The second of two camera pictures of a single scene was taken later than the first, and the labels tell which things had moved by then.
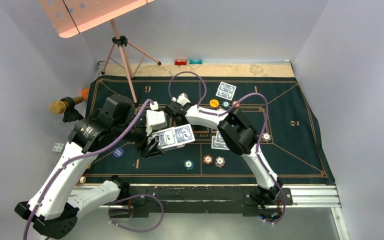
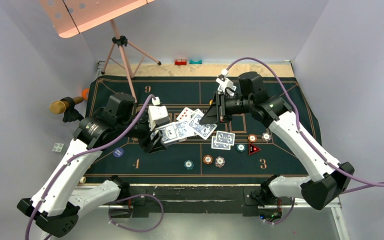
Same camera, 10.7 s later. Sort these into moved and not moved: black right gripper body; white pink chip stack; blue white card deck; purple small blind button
Moved: blue white card deck; black right gripper body
Not moved: white pink chip stack; purple small blind button
